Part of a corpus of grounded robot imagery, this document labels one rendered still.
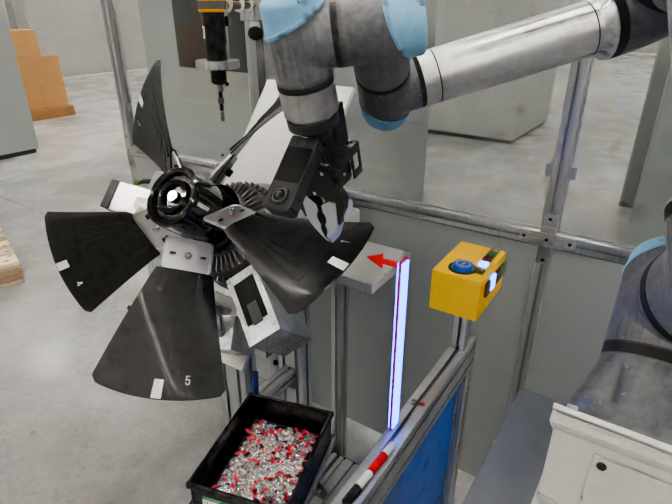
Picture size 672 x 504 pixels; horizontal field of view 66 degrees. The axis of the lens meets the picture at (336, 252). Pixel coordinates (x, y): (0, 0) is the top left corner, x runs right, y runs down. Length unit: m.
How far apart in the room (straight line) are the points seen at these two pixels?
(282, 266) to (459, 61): 0.40
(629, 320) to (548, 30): 0.39
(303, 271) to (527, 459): 0.41
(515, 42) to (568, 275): 0.84
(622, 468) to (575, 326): 0.97
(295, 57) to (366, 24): 0.09
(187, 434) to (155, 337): 1.31
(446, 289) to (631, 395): 0.49
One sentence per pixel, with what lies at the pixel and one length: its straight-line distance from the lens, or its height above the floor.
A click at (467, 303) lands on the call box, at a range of 1.02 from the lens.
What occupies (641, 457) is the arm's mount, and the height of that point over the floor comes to 1.15.
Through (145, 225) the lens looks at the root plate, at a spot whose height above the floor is 1.14.
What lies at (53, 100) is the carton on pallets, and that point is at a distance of 9.23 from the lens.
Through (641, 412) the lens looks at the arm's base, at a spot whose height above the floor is 1.17.
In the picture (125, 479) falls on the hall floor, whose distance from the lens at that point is 2.15.
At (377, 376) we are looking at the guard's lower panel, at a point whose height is 0.31.
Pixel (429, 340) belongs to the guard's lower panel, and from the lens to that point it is 1.74.
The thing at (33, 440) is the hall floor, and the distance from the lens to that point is 2.45.
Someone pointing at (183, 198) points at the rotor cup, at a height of 1.22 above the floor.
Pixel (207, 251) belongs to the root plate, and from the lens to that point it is 1.01.
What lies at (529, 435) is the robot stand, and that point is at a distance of 0.80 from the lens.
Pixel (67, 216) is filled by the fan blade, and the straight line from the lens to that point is 1.19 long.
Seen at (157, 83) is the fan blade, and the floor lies 1.39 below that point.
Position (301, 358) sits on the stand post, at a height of 0.63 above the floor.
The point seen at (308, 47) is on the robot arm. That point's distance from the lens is 0.65.
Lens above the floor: 1.53
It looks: 26 degrees down
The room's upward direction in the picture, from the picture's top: straight up
